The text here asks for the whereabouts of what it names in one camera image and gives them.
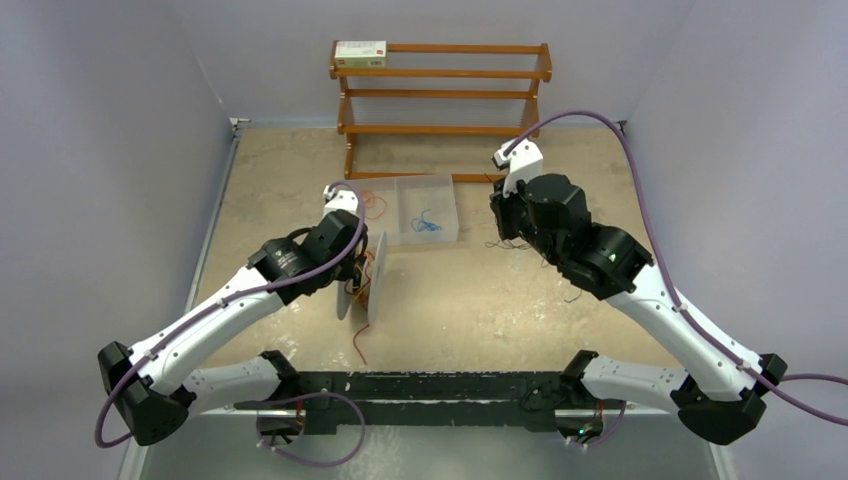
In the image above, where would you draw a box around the black wire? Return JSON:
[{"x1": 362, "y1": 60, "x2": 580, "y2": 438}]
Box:
[{"x1": 482, "y1": 173, "x2": 584, "y2": 306}]

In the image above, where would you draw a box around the white plastic cable spool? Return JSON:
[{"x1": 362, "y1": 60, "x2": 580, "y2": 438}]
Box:
[{"x1": 336, "y1": 232, "x2": 388, "y2": 324}]

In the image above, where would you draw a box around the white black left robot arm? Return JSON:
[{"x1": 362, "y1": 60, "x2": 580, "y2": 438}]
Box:
[{"x1": 95, "y1": 209, "x2": 367, "y2": 448}]

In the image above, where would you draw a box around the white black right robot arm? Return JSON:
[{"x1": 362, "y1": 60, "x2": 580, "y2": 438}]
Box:
[{"x1": 489, "y1": 174, "x2": 787, "y2": 445}]

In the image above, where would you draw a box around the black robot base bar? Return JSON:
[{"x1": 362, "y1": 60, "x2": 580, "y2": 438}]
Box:
[{"x1": 246, "y1": 353, "x2": 622, "y2": 436}]

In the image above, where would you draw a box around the clear plastic divided tray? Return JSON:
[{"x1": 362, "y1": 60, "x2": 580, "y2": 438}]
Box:
[{"x1": 353, "y1": 174, "x2": 459, "y2": 246}]

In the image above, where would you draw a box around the orange wooden shelf rack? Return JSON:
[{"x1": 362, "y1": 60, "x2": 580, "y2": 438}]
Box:
[{"x1": 329, "y1": 41, "x2": 553, "y2": 180}]

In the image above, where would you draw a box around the white cardboard box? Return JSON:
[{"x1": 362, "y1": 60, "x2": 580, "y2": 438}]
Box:
[{"x1": 333, "y1": 40, "x2": 388, "y2": 69}]

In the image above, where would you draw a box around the yellow wire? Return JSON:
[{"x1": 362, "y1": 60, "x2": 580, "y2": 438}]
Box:
[{"x1": 347, "y1": 261, "x2": 372, "y2": 313}]

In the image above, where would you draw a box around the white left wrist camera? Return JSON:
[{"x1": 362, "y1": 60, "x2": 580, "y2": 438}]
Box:
[{"x1": 323, "y1": 185, "x2": 361, "y2": 217}]

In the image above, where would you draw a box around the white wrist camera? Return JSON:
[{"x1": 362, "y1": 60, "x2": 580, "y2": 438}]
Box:
[
  {"x1": 489, "y1": 139, "x2": 543, "y2": 202},
  {"x1": 323, "y1": 185, "x2": 361, "y2": 217}
]

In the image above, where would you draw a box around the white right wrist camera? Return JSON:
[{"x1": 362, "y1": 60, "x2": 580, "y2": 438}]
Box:
[{"x1": 489, "y1": 139, "x2": 543, "y2": 202}]

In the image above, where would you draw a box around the orange wire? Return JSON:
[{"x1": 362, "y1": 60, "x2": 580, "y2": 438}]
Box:
[{"x1": 362, "y1": 190, "x2": 390, "y2": 223}]

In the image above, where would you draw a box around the blue wire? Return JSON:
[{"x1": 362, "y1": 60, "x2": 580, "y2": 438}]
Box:
[{"x1": 410, "y1": 209, "x2": 444, "y2": 234}]

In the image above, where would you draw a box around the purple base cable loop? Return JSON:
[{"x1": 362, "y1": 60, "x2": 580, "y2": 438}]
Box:
[{"x1": 254, "y1": 390, "x2": 369, "y2": 470}]

